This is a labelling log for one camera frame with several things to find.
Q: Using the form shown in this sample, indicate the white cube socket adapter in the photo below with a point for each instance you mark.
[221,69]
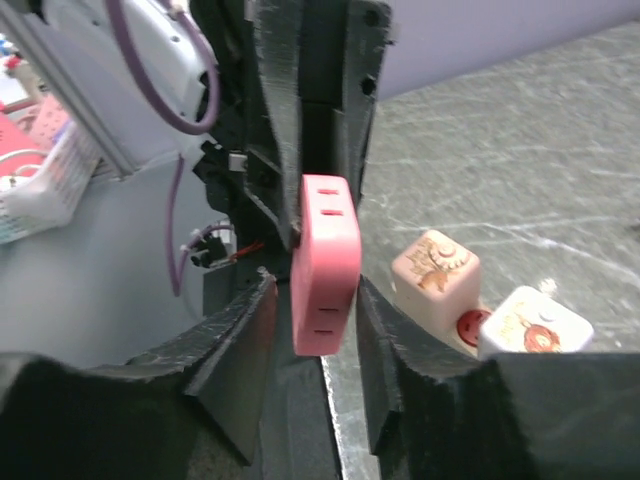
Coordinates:
[528,321]

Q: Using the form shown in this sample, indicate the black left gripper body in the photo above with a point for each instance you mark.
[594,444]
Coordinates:
[251,172]

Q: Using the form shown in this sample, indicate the white mesh basket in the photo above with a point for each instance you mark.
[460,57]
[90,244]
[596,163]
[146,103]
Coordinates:
[47,161]

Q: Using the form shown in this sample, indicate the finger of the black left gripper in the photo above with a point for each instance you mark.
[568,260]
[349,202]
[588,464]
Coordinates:
[275,33]
[368,24]

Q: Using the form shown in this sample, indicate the pink cube socket adapter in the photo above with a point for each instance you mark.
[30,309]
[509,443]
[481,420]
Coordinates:
[436,281]

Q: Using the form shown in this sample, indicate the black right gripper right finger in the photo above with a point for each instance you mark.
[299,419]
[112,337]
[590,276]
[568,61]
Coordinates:
[433,412]

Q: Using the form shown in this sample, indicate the pink plug adapter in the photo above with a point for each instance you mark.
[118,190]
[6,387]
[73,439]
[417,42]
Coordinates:
[326,266]

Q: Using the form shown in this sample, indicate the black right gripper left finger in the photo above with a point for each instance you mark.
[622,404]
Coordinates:
[187,409]

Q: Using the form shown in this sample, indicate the beige power strip red sockets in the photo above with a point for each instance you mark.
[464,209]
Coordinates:
[466,330]

